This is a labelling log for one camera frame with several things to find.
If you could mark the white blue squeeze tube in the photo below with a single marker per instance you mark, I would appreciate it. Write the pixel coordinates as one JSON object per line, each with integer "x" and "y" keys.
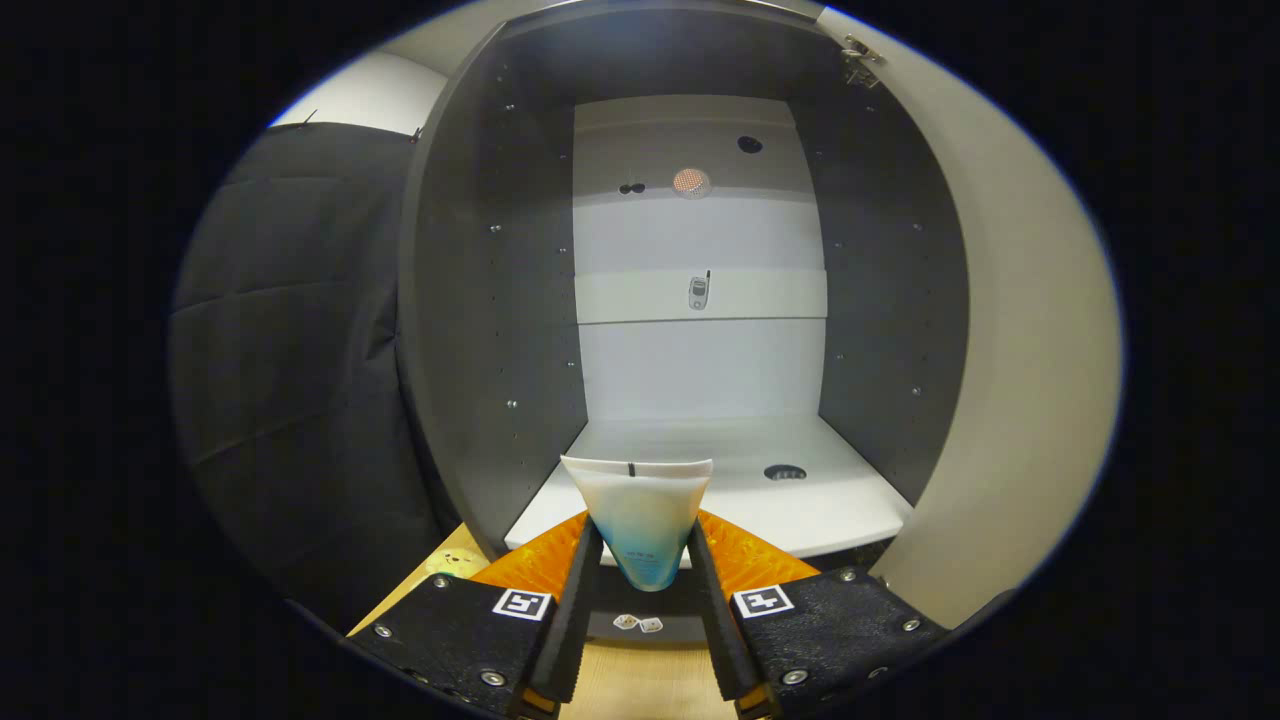
{"x": 640, "y": 520}

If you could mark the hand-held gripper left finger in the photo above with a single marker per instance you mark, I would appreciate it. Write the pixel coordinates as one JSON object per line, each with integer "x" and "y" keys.
{"x": 570, "y": 620}

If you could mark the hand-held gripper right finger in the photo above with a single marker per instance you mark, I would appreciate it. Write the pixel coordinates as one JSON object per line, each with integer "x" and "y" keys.
{"x": 715, "y": 620}

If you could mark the yellow plush toy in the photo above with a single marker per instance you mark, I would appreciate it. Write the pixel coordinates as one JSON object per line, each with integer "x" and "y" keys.
{"x": 455, "y": 562}

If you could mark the metal door hinge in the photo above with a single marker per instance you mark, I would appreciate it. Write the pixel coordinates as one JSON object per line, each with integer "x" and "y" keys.
{"x": 862, "y": 60}

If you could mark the white cabinet shelf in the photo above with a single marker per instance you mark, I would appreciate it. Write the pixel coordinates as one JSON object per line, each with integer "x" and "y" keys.
{"x": 800, "y": 500}

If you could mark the dark grey cabinet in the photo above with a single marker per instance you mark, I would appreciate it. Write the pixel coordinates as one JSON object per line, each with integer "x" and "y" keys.
{"x": 490, "y": 300}

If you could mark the black backdrop cloth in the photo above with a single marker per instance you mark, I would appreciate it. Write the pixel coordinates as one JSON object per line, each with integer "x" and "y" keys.
{"x": 290, "y": 400}

